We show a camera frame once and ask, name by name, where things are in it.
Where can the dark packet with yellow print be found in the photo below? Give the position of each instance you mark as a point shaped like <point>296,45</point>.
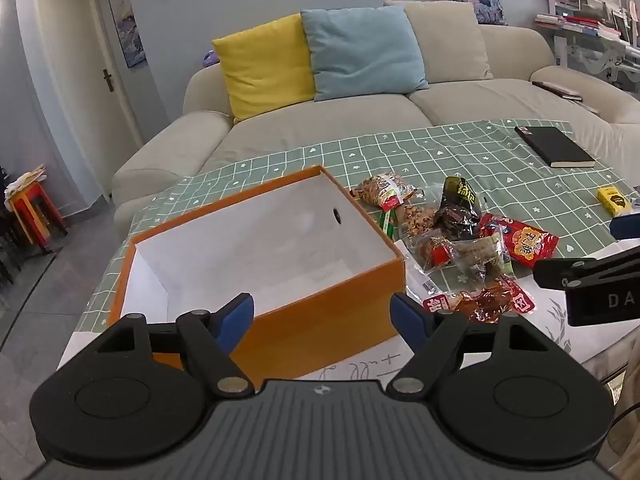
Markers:
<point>457,210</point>

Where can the clear coated peanut packet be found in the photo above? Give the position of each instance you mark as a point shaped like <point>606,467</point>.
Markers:
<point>417,220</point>

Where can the green grid tablecloth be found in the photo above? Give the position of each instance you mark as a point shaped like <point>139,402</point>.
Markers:
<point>350,155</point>

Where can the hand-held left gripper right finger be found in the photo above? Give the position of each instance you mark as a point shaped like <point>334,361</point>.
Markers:
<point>407,313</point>

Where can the purple plush item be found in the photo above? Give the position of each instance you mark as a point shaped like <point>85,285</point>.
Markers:
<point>210,58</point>

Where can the yellow pillow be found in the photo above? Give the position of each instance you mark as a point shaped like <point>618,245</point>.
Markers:
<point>265,70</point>

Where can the orange cardboard box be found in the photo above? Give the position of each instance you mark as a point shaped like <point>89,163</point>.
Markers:
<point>320,330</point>

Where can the white door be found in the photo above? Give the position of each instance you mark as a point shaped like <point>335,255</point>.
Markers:
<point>75,55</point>

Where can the beige bag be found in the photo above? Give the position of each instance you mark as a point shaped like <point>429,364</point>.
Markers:
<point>25,180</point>

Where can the beige pillow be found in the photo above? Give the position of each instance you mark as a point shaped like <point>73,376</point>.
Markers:
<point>450,45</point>

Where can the clear packet with red label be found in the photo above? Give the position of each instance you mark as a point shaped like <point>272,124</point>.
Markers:
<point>435,252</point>

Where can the red braised meat packet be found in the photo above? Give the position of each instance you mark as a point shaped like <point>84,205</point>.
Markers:
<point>480,302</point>

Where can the peanut packet with red label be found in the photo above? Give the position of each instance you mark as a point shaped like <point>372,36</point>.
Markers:
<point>380,187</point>

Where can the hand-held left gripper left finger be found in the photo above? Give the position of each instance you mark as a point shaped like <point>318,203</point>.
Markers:
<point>238,316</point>

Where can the grey white sachet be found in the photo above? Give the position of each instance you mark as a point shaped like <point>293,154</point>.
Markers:
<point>417,282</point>

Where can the wall poster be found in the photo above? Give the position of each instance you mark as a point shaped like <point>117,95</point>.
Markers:
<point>127,20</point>

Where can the stack of books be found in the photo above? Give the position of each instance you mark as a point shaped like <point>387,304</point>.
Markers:
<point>575,24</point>

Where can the black notebook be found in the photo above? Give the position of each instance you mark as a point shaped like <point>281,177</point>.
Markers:
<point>555,147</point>

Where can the red stool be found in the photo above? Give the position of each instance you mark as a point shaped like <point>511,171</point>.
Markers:
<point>37,210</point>

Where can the beige sofa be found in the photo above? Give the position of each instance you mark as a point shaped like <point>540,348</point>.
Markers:
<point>325,130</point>

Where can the red snack packet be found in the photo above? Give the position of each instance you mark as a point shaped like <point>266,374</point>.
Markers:
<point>525,245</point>

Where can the clear packet of grey sweets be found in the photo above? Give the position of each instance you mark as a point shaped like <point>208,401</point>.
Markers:
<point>480,255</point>

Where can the yellow small box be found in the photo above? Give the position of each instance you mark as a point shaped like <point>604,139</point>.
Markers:
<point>614,201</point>

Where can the light blue pillow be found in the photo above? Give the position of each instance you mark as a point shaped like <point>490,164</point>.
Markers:
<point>365,52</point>

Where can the white shelf unit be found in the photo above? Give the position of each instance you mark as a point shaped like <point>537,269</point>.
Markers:
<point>600,55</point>

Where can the green stick packet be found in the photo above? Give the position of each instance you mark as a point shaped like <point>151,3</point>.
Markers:
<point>388,222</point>

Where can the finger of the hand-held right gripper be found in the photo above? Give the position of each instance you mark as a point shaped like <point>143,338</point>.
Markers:
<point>562,272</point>
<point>627,227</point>

